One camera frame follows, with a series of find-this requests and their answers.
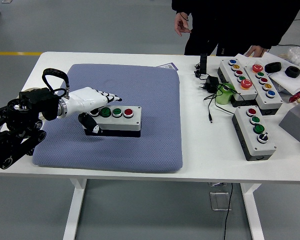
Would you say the person's left hand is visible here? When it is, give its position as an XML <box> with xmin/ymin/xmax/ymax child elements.
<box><xmin>245</xmin><ymin>45</ymin><xmax>269</xmax><ymax>58</ymax></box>

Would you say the person's right hand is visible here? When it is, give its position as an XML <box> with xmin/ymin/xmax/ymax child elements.
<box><xmin>174</xmin><ymin>12</ymin><xmax>192</xmax><ymax>37</ymax></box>

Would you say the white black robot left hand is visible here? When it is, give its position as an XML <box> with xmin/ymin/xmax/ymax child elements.
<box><xmin>63</xmin><ymin>86</ymin><xmax>123</xmax><ymax>135</ymax></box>

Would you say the grey four-button control box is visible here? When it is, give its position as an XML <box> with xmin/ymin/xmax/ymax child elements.
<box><xmin>231</xmin><ymin>105</ymin><xmax>278</xmax><ymax>162</ymax></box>
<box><xmin>83</xmin><ymin>104</ymin><xmax>143</xmax><ymax>138</ymax></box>

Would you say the grey five-button control box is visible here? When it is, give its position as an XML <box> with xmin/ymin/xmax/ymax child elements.
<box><xmin>216</xmin><ymin>58</ymin><xmax>259</xmax><ymax>108</ymax></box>
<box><xmin>243</xmin><ymin>63</ymin><xmax>284</xmax><ymax>116</ymax></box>

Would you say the small white paper sheet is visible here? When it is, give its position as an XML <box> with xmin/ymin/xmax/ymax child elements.
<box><xmin>233</xmin><ymin>53</ymin><xmax>256</xmax><ymax>66</ymax></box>

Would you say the clear plastic bag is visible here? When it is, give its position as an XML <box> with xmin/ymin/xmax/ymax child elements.
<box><xmin>277</xmin><ymin>46</ymin><xmax>300</xmax><ymax>71</ymax></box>

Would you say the purple label card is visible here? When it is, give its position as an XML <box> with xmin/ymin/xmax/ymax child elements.
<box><xmin>156</xmin><ymin>62</ymin><xmax>180</xmax><ymax>73</ymax></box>

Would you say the black upright device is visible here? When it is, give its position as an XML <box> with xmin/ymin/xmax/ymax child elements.
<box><xmin>199</xmin><ymin>52</ymin><xmax>208</xmax><ymax>75</ymax></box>

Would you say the large white paper sheet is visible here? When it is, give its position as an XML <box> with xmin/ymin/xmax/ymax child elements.
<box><xmin>261</xmin><ymin>51</ymin><xmax>300</xmax><ymax>96</ymax></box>

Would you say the black power adapter plug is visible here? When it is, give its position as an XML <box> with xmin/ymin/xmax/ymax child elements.
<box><xmin>196</xmin><ymin>74</ymin><xmax>220</xmax><ymax>94</ymax></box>

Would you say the blue-grey textured mat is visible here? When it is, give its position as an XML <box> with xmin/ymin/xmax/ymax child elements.
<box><xmin>31</xmin><ymin>63</ymin><xmax>184</xmax><ymax>174</ymax></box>

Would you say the green tape roll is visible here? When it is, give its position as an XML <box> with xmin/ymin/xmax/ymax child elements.
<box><xmin>215</xmin><ymin>82</ymin><xmax>237</xmax><ymax>106</ymax></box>

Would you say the grey block holder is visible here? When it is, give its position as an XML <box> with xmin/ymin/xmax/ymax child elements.
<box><xmin>279</xmin><ymin>99</ymin><xmax>300</xmax><ymax>144</ymax></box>

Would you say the white table leg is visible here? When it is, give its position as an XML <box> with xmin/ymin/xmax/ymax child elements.
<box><xmin>62</xmin><ymin>178</ymin><xmax>88</xmax><ymax>240</ymax></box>
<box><xmin>240</xmin><ymin>183</ymin><xmax>265</xmax><ymax>240</ymax></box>

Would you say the clear floor plate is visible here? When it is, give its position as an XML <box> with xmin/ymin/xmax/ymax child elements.
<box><xmin>208</xmin><ymin>182</ymin><xmax>233</xmax><ymax>212</ymax></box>

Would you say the black foam ring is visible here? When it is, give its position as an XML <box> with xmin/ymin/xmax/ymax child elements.
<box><xmin>284</xmin><ymin>66</ymin><xmax>300</xmax><ymax>79</ymax></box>
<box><xmin>264</xmin><ymin>61</ymin><xmax>282</xmax><ymax>74</ymax></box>

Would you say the black floor cable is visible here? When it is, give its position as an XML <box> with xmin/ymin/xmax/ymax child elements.
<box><xmin>274</xmin><ymin>16</ymin><xmax>300</xmax><ymax>53</ymax></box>

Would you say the black tangled cable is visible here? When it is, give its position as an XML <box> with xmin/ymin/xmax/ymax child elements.
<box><xmin>193</xmin><ymin>63</ymin><xmax>210</xmax><ymax>81</ymax></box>

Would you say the black adapter cord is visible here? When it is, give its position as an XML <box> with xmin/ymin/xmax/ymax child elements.
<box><xmin>203</xmin><ymin>86</ymin><xmax>246</xmax><ymax>124</ymax></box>

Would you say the black cable under table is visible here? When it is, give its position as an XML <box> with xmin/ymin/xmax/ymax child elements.
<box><xmin>223</xmin><ymin>183</ymin><xmax>234</xmax><ymax>240</ymax></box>

